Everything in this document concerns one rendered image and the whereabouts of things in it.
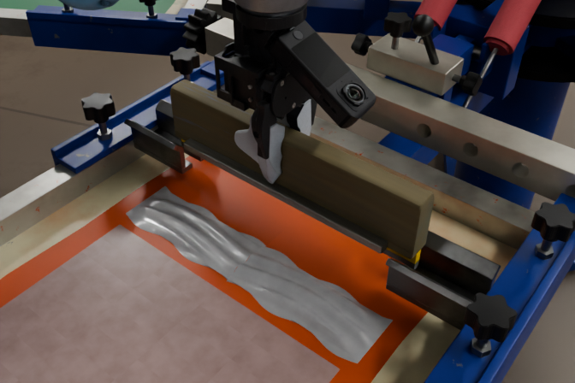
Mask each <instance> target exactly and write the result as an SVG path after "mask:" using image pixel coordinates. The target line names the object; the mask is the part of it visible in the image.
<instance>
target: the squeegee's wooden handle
mask: <svg viewBox="0 0 575 383"><path fill-rule="evenodd" d="M170 98H171V105H172V112H173V119H174V126H175V136H176V137H178V138H181V139H183V140H185V141H187V140H188V139H190V138H191V139H193V140H195V141H197V142H199V143H201V144H203V145H205V146H207V147H208V148H210V149H212V150H214V151H216V152H218V153H220V154H222V155H224V156H226V157H228V158H229V159H231V160H233V161H235V162H237V163H239V164H241V165H243V166H245V167H247V168H249V169H251V170H252V171H254V172H256V173H258V174H261V175H263V174H262V171H261V168H260V167H259V164H258V163H257V162H256V161H255V160H253V159H252V158H251V157H250V156H248V155H247V154H246V153H245V152H244V151H243V150H242V149H240V148H239V147H238V146H237V144H236V143H235V141H234V135H235V132H236V131H238V130H245V129H249V127H250V119H251V116H252V115H253V113H254V110H252V109H247V110H246V111H243V110H241V109H238V108H236V107H234V106H232V105H231V103H229V102H226V101H224V100H222V99H221V98H219V97H217V94H216V93H215V92H213V91H210V90H207V89H205V88H204V87H202V86H200V85H196V84H194V83H193V82H191V81H189V80H182V81H180V82H178V83H176V84H174V85H173V86H172V87H171V89H170ZM277 123H278V124H280V125H282V126H284V127H285V135H284V139H283V140H282V147H281V152H282V161H281V170H282V173H281V175H280V176H279V177H278V178H277V180H276V181H275V183H277V184H279V185H281V186H284V187H286V188H287V189H289V190H291V191H293V192H295V193H297V194H299V195H300V196H302V197H305V198H307V199H309V200H311V201H312V202H313V203H316V204H318V205H320V206H322V207H324V208H325V209H328V210H330V211H332V212H334V213H335V214H337V215H339V216H341V217H343V218H345V219H347V220H349V221H351V222H353V223H355V224H356V225H358V226H360V227H362V228H364V229H366V230H368V231H370V232H372V233H374V234H376V235H377V236H379V237H381V238H383V239H386V240H387V241H388V246H387V247H388V248H389V249H391V250H394V251H396V252H398V253H400V254H401V255H403V256H405V257H407V258H409V259H412V258H414V257H415V256H416V255H417V253H418V252H419V251H420V250H421V249H422V248H423V247H424V245H425V244H426V239H427V235H428V230H429V225H430V217H431V212H432V208H433V203H434V199H435V198H434V194H433V192H431V191H427V190H425V189H424V188H422V187H420V186H416V185H414V184H413V183H411V182H409V181H407V180H403V179H402V178H400V177H398V176H395V175H393V174H391V173H389V172H387V171H384V170H382V169H380V168H378V167H375V166H373V165H371V164H369V163H368V162H364V161H362V160H360V159H358V158H357V157H355V156H351V155H349V154H347V153H346V152H343V151H341V150H338V149H336V148H335V147H332V146H330V145H328V144H325V143H323V142H321V141H319V140H317V139H315V138H312V137H310V136H308V135H306V134H304V133H301V132H299V131H297V130H295V129H293V128H291V127H288V126H286V125H284V124H282V123H280V122H277Z"/></svg>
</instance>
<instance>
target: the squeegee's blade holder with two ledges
mask: <svg viewBox="0 0 575 383"><path fill-rule="evenodd" d="M183 144H184V149H185V150H188V151H189V152H191V153H193V154H194V155H196V156H199V157H200V158H202V159H204V160H206V161H207V162H210V163H212V164H213V165H215V166H217V167H219V168H221V169H223V170H225V171H226V172H228V173H230V174H232V175H234V176H236V177H237V178H239V179H241V180H244V181H245V182H247V183H249V184H250V185H252V186H255V187H257V188H258V189H260V190H261V191H263V192H266V193H268V194H270V195H271V196H273V197H275V198H277V199H279V200H281V201H283V202H284V203H286V204H288V205H290V206H292V207H294V208H296V209H297V210H299V211H301V212H303V213H305V214H307V215H309V216H310V217H312V218H314V219H316V220H318V221H321V222H322V223H323V224H325V225H327V226H329V227H332V228H334V229H335V230H336V231H338V232H340V233H343V234H345V235H346V236H348V237H349V238H351V239H354V240H356V241H358V242H359V243H361V244H362V245H365V246H367V247H369V248H370V249H372V250H374V251H376V252H378V253H381V254H382V253H383V252H384V251H385V250H386V249H387V246H388V241H387V240H386V239H383V238H381V237H379V236H377V235H376V234H374V233H372V232H370V231H368V230H366V229H364V228H362V227H360V226H358V225H356V224H355V223H353V222H351V221H349V220H347V219H345V218H343V217H341V216H339V215H337V214H335V213H334V212H332V211H330V210H328V209H325V208H324V207H322V206H320V205H318V204H316V203H313V202H312V201H311V200H309V199H307V198H305V197H302V196H300V195H299V194H297V193H295V192H293V191H291V190H289V189H287V188H286V187H284V186H281V185H279V184H277V183H275V182H274V184H271V183H269V182H268V181H267V180H266V179H265V177H263V175H261V174H258V173H256V172H254V171H252V170H251V169H249V168H247V167H245V166H243V165H241V164H239V163H237V162H235V161H233V160H231V159H229V158H228V157H226V156H224V155H222V154H220V153H218V152H216V151H214V150H212V149H210V148H208V147H207V146H205V145H203V144H201V143H199V142H197V141H195V140H193V139H191V138H190V139H188V140H187V141H185V142H184V143H183Z"/></svg>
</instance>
